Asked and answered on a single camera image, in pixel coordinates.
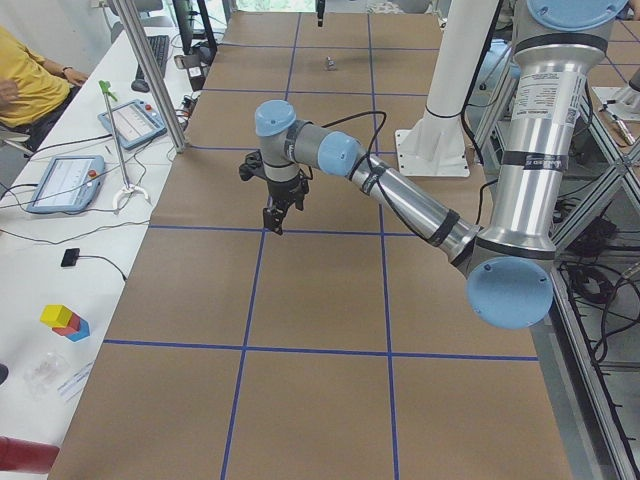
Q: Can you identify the person in yellow shirt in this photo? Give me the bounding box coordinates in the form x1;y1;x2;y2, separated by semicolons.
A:
1;28;89;151

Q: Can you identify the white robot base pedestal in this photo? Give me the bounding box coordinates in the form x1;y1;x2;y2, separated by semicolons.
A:
395;0;500;177

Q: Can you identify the black computer mouse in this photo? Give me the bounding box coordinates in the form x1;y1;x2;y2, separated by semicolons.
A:
130;79;150;93

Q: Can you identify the blue wooden block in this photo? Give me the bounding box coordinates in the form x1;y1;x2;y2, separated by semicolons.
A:
66;319;90;342

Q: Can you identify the metal rod white stand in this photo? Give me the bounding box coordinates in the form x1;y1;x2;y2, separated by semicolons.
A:
98;80;150;214

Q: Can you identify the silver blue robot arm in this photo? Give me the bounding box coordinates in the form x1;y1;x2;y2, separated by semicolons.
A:
315;0;326;27
239;1;625;329

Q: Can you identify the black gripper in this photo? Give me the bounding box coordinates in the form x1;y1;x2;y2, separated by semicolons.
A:
262;174;309;235

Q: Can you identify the aluminium profile post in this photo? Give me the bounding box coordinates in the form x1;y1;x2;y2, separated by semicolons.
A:
113;0;186;153

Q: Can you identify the far blue teach pendant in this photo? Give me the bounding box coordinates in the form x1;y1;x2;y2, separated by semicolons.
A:
112;99;167;150

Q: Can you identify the yellow wooden block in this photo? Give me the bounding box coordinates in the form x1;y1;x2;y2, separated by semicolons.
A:
40;304;73;328

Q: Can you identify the red cylinder object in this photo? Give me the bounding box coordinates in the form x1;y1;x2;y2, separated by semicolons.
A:
1;436;60;474

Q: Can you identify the red wooden block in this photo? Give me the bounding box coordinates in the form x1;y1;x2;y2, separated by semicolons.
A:
52;313;82;337

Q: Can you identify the chrome metal pipe fitting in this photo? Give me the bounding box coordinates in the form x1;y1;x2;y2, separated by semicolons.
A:
325;56;337;71

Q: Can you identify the near blue teach pendant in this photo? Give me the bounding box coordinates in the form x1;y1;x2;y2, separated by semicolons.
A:
25;156;105;214

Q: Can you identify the clear plastic bag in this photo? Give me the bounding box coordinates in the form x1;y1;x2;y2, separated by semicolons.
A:
23;351;69;398

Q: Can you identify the blue teach pendant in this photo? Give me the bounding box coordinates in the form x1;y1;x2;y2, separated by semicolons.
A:
112;99;167;150
25;156;105;214

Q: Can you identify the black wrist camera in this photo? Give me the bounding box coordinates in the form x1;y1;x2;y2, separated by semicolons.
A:
238;150;266;181

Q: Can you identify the black keyboard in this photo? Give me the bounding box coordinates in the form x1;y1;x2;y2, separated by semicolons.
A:
147;35;170;76

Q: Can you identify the small black box device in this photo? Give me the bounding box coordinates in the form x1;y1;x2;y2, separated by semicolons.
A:
60;248;80;268

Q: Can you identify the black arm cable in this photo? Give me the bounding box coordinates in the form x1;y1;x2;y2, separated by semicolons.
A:
319;110;406;221

